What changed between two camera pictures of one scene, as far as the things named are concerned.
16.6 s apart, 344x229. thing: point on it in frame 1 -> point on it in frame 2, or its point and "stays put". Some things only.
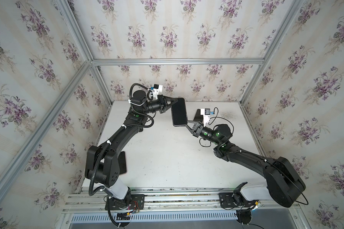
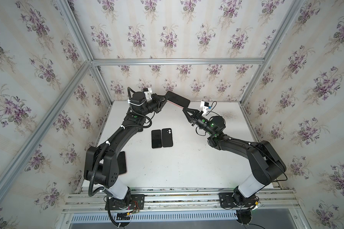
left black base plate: [132, 202] stays put
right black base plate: [226, 200] stays put
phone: [179, 115] -> [156, 139]
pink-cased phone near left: [122, 161] stays put
